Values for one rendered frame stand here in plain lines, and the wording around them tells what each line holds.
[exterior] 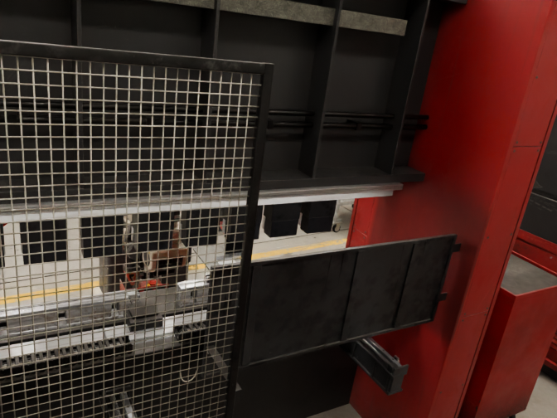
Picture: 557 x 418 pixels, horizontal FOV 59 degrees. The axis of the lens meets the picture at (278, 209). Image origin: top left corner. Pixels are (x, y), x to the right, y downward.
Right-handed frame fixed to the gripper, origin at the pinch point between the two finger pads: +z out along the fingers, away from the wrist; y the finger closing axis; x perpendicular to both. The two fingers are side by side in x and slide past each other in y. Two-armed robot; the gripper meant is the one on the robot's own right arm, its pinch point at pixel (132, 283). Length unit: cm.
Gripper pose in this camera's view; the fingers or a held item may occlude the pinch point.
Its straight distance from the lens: 255.7
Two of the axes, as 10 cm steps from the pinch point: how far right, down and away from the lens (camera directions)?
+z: 0.1, 9.9, 1.5
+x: 8.7, -0.8, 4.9
